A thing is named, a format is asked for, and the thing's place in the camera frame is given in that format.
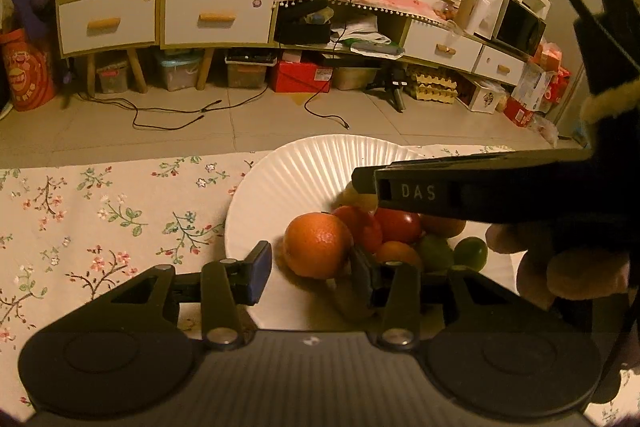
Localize long low cabinet white drawers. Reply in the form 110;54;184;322
274;2;533;88

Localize small orange tangerine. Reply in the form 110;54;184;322
419;214;467;238
375;240;423;270

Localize floral tablecloth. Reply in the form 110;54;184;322
0;143;640;427

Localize person's right hand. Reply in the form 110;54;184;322
485;224;632;309

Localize black hanging power cable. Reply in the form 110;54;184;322
304;0;351;130

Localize large red tomato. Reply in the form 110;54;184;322
331;205;384;255

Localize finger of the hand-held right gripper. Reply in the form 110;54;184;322
351;164;379;208

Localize green and white bags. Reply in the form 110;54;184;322
330;14;407;58

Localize green plum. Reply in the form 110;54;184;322
452;237;488;270
419;234;455;272

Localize large orange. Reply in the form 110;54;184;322
283;212;353;280

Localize black floor cable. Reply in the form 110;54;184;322
65;86;224;131

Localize black microwave oven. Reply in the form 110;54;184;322
491;0;549;56

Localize white fluted plate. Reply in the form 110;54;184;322
225;134;519;332

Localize low cabinet white drawer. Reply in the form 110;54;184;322
159;0;278;92

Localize small clear storage bin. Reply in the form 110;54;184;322
94;56;132;94

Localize beige cardboard box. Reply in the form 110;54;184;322
331;66;382;90

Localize orange printed bag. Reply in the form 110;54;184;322
0;28;57;112

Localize small brown fruit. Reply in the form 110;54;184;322
342;184;379;214

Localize red box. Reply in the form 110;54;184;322
271;59;334;94

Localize stack of egg cartons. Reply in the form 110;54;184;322
406;68;460;104

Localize white printed floor box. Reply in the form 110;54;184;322
466;81;507;114

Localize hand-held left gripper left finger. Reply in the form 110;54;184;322
32;240;274;351

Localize red tomato with stem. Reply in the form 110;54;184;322
374;208;422;244

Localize black tripod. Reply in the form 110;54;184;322
366;66;410;114

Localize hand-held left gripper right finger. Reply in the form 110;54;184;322
349;244;595;351

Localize clear bin blue lid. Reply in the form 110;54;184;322
154;51;205;92

